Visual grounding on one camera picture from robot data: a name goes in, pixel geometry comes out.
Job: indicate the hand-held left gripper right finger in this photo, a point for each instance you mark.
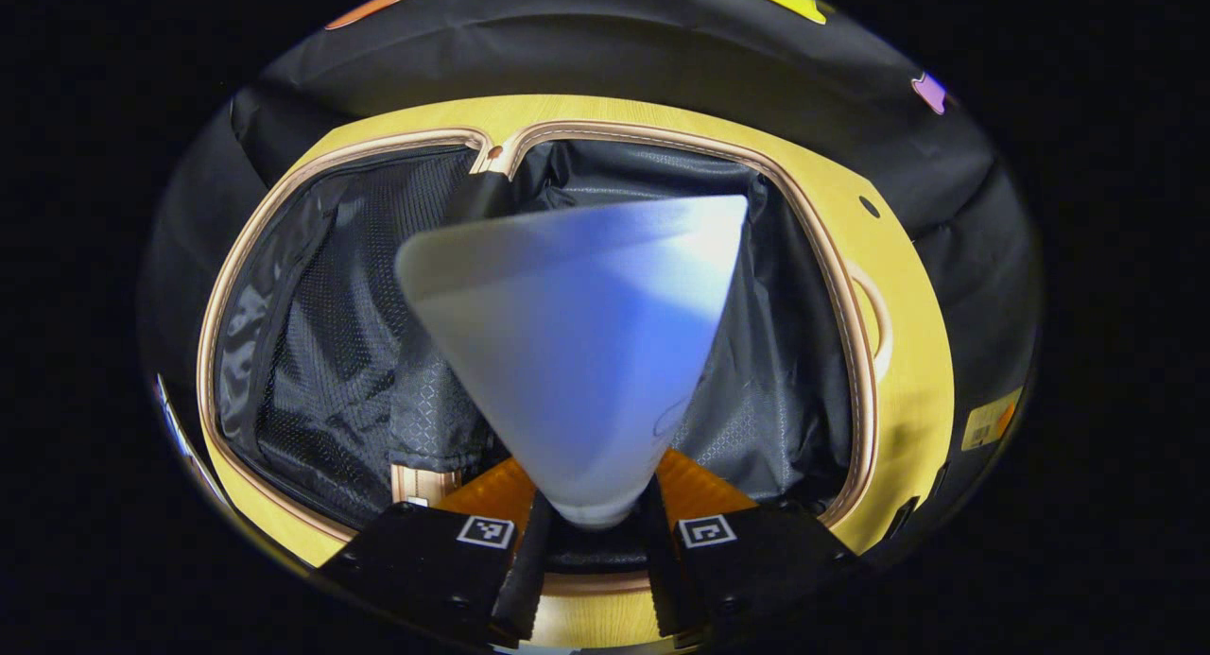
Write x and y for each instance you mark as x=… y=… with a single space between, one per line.
x=662 y=570

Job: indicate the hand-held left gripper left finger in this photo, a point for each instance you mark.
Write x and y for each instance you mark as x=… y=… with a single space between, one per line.
x=529 y=570

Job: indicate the pink suitcase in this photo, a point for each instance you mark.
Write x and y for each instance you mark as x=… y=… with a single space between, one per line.
x=331 y=353

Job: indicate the yellow sticker label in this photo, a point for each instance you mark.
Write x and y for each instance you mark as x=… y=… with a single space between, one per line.
x=991 y=421

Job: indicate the black table grommet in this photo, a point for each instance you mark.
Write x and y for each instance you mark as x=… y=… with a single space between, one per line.
x=869 y=206

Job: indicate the black backdrop cloth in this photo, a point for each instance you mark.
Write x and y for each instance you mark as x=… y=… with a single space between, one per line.
x=614 y=60

